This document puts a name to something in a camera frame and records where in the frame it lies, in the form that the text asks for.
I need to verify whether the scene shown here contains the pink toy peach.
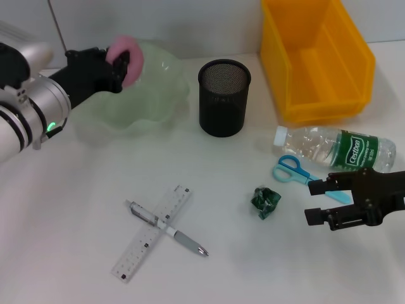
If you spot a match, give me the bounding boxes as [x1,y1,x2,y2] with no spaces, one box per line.
[104,35,145,89]

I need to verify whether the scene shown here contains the black mesh pen holder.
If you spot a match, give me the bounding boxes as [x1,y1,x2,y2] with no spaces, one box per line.
[197,58,252,138]

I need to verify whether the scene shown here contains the clear green-label water bottle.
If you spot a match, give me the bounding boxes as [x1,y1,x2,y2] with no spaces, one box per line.
[272,125,397,174]

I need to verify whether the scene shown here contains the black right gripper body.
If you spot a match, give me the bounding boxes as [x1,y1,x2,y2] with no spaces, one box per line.
[352,167,405,227]

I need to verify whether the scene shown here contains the transparent plastic ruler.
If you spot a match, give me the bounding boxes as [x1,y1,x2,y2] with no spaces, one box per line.
[110,184,194,284]

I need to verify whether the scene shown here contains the translucent green fruit plate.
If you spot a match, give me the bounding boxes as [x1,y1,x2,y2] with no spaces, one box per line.
[72,39,191,139]

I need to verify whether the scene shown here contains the grey grip ballpoint pen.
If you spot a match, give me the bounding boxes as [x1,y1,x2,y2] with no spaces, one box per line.
[125,199,210,258]

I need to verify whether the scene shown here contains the green plastic wrapper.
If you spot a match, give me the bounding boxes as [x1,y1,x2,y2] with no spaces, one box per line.
[250,186,282,220]

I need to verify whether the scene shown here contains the blue scissors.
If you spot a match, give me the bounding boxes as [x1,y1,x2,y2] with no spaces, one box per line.
[272,155,353,204]

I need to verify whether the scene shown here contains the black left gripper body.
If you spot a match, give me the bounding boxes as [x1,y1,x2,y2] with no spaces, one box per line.
[49,47,123,110]

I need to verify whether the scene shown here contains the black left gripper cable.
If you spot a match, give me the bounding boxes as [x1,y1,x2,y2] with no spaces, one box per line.
[44,117,68,141]

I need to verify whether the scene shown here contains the yellow plastic bin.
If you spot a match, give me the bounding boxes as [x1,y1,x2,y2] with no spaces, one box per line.
[259,0,377,128]

